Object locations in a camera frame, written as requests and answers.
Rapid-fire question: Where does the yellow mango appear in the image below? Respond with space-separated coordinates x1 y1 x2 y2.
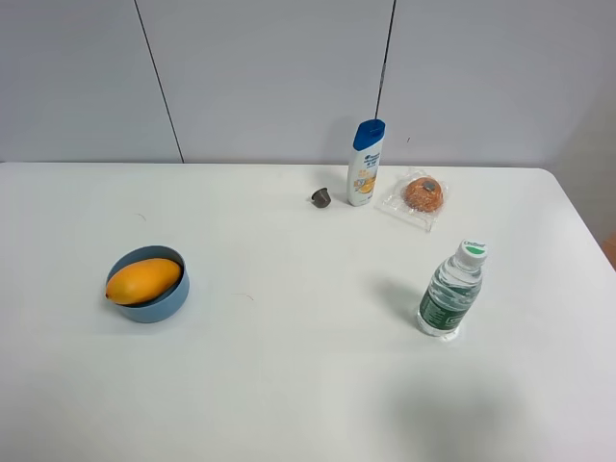
105 258 182 305

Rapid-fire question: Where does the clear water bottle green label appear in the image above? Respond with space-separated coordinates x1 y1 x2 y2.
417 240 488 337

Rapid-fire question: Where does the blue plastic bowl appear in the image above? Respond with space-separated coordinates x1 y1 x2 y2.
106 245 190 323

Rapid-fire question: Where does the white shampoo bottle blue cap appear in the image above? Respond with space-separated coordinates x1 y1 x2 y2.
346 118 386 207

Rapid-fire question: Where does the wrapped orange bun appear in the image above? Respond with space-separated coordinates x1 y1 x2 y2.
376 168 449 233

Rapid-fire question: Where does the brown coffee capsule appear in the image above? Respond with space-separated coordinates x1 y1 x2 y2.
311 188 331 209

